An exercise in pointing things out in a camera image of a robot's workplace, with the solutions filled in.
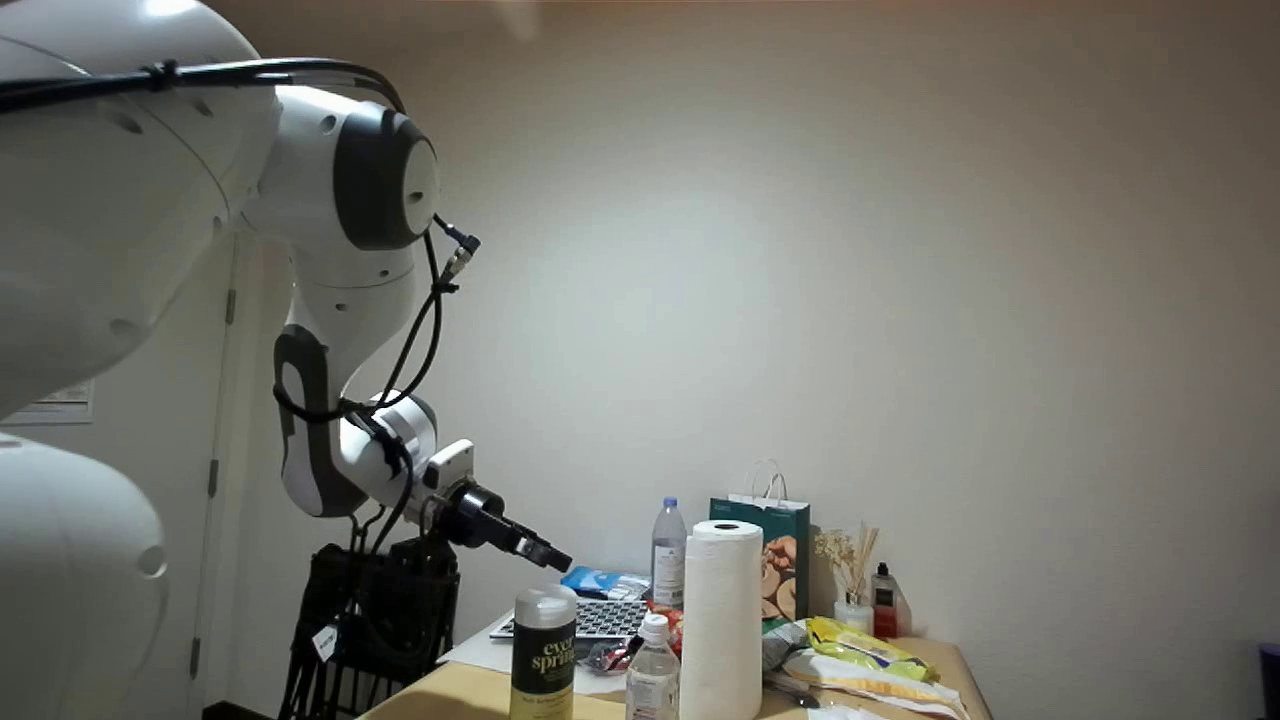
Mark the yellow canister with white lid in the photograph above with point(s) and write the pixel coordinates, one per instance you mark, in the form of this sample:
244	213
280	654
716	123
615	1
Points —
546	663

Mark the white paper towel roll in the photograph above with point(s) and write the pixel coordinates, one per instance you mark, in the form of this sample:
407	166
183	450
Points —
722	615

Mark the black folding crate cart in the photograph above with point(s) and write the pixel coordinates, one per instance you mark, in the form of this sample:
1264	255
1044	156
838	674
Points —
385	627

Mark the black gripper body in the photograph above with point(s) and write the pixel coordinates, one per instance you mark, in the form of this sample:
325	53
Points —
475	518

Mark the clear water bottle blue cap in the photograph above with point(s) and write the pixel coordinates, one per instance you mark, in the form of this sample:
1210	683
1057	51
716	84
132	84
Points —
667	555

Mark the reed diffuser sticks glass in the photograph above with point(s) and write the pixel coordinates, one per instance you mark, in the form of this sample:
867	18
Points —
848	575

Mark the white door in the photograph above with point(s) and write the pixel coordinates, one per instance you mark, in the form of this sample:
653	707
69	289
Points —
223	562

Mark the grey foil packet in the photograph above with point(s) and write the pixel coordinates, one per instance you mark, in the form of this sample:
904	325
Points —
790	654

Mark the yellow green packet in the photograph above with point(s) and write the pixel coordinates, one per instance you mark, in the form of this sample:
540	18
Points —
867	647

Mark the small red sauce bottle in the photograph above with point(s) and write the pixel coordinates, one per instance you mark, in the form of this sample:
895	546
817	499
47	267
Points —
886	605

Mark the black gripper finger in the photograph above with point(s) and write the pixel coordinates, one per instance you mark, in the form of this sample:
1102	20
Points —
535	555
540	537

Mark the red snack package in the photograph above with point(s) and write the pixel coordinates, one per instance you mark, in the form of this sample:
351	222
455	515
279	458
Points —
621	654

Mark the green paper gift bag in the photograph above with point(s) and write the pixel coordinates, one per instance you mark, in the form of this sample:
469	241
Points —
787	546

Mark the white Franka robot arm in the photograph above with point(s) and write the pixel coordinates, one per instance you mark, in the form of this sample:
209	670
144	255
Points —
132	203

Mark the blue plastic packet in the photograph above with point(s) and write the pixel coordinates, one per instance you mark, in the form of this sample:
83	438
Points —
602	581

